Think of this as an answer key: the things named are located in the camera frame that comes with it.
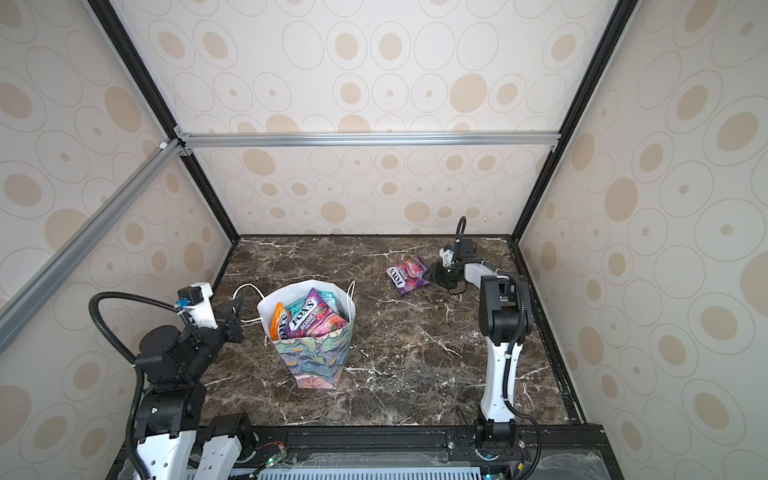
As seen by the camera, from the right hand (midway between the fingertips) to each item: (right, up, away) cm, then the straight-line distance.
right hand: (431, 275), depth 106 cm
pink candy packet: (-33, -9, -33) cm, 47 cm away
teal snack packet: (-30, -5, -26) cm, 40 cm away
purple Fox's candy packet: (-8, 0, -2) cm, 8 cm away
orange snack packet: (-42, -10, -31) cm, 53 cm away
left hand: (-46, -3, -40) cm, 60 cm away
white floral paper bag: (-28, -16, -36) cm, 48 cm away
